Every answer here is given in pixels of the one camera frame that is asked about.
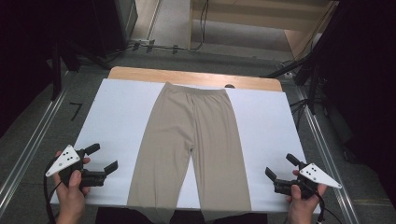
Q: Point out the power strip with plugs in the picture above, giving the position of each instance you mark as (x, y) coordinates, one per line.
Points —
(149, 46)

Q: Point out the metal floor rail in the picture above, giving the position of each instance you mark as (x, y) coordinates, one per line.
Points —
(31, 148)
(327, 161)

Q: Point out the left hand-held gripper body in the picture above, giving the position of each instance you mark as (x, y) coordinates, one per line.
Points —
(63, 160)

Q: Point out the black metal stand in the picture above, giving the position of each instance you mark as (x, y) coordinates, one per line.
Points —
(313, 87)
(56, 71)

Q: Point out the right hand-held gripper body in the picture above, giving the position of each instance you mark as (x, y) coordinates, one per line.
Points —
(320, 177)

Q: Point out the person's right hand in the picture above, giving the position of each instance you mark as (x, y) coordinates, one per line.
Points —
(303, 207)

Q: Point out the dark cabinet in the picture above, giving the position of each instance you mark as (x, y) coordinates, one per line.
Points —
(124, 18)

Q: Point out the white board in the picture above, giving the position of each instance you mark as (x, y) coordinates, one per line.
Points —
(93, 124)

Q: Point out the person's left hand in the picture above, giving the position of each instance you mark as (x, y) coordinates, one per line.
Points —
(71, 199)

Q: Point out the beige pants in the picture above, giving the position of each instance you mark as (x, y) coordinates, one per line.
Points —
(193, 124)

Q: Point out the light wooden furniture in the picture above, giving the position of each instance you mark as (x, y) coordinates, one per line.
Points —
(249, 12)

